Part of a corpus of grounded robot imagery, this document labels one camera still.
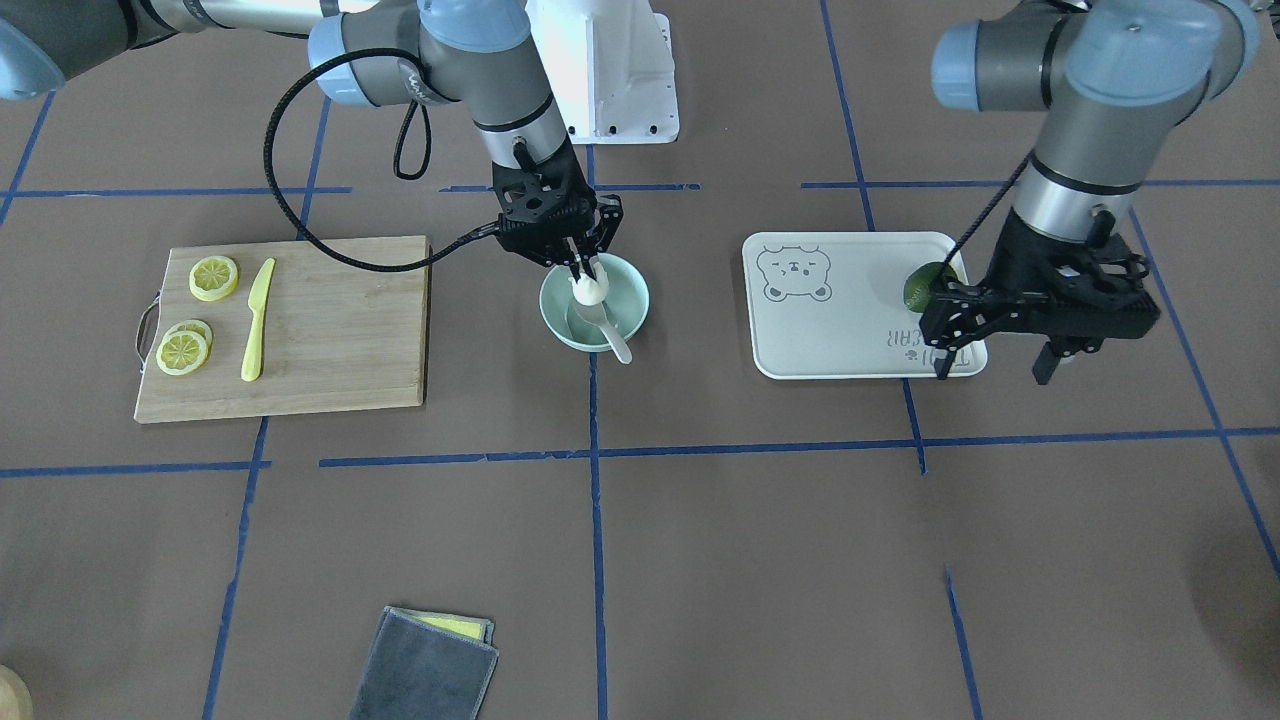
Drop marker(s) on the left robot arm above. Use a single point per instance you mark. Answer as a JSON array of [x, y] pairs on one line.
[[1113, 79]]

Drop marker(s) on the wooden mug tree stand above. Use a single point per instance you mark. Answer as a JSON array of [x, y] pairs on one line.
[[16, 702]]

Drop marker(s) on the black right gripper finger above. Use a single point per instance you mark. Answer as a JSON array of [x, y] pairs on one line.
[[579, 266], [596, 268]]

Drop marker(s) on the bamboo cutting board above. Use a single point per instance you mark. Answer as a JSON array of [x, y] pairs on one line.
[[336, 338]]

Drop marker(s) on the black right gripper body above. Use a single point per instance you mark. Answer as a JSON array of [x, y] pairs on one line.
[[607, 222]]

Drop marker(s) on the upper lemon slice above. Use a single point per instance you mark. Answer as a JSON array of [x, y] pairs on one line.
[[213, 278]]

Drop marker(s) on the white bear tray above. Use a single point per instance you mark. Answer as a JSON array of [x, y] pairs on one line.
[[829, 305]]

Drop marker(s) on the lower back lemon slice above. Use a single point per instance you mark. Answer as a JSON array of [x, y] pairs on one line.
[[192, 325]]

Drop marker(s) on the yellow sponge cloth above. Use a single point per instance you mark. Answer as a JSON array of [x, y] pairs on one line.
[[477, 629]]

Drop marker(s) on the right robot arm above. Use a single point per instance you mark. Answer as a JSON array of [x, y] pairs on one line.
[[370, 54]]

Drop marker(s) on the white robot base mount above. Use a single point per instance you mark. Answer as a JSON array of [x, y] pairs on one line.
[[612, 69]]

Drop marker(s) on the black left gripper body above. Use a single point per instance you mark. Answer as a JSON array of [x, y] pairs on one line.
[[1022, 252]]

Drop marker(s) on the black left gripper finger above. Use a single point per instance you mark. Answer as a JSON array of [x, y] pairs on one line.
[[943, 361], [1047, 362]]

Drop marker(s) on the beige spoon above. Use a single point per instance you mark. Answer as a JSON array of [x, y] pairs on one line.
[[597, 316]]

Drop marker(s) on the light green bowl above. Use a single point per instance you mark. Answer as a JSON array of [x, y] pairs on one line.
[[627, 305]]

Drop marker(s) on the yellow plastic knife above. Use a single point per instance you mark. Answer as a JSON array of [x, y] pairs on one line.
[[251, 366]]

